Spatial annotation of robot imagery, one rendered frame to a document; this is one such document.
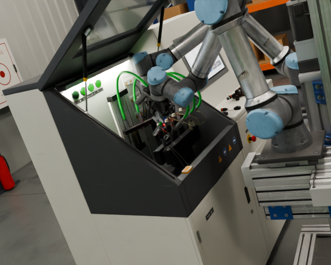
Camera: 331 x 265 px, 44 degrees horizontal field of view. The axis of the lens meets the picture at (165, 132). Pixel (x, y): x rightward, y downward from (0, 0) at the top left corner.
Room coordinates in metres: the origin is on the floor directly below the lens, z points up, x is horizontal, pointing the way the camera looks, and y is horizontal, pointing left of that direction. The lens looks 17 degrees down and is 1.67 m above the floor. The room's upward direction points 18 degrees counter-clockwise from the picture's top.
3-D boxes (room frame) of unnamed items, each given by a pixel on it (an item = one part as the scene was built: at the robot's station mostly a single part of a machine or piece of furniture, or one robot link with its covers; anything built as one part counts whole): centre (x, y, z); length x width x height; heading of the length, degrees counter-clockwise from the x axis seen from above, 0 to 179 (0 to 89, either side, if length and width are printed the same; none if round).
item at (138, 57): (2.01, 0.00, 1.42); 0.09 x 0.08 x 0.11; 89
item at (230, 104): (2.51, -0.51, 0.96); 0.70 x 0.22 x 0.03; 144
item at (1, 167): (5.16, 2.15, 0.29); 0.17 x 0.15 x 0.54; 150
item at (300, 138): (1.44, -0.44, 1.09); 0.15 x 0.15 x 0.10
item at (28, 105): (2.58, 0.19, 0.75); 1.40 x 0.28 x 1.50; 144
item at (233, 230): (1.87, -0.18, 0.44); 0.65 x 0.02 x 0.68; 144
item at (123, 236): (2.04, 0.05, 0.39); 0.70 x 0.58 x 0.79; 144
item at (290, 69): (1.87, -0.69, 1.20); 0.13 x 0.12 x 0.14; 179
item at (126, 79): (2.37, 0.10, 1.20); 0.13 x 0.03 x 0.31; 144
